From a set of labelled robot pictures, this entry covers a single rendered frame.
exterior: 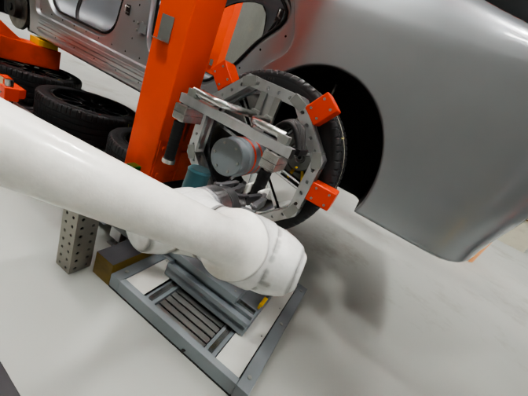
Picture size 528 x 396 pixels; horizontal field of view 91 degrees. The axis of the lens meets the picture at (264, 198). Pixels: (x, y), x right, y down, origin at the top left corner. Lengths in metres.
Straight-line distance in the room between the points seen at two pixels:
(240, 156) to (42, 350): 0.98
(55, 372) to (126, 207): 1.06
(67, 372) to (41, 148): 1.08
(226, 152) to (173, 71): 0.42
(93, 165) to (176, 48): 0.94
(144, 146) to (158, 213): 1.00
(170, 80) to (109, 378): 1.11
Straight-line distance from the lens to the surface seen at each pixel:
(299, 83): 1.04
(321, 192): 0.92
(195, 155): 1.14
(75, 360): 1.29
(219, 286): 1.32
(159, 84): 1.20
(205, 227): 0.28
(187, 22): 1.15
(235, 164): 0.86
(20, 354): 1.32
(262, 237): 0.35
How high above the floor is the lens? 1.09
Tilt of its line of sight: 21 degrees down
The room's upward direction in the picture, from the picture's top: 25 degrees clockwise
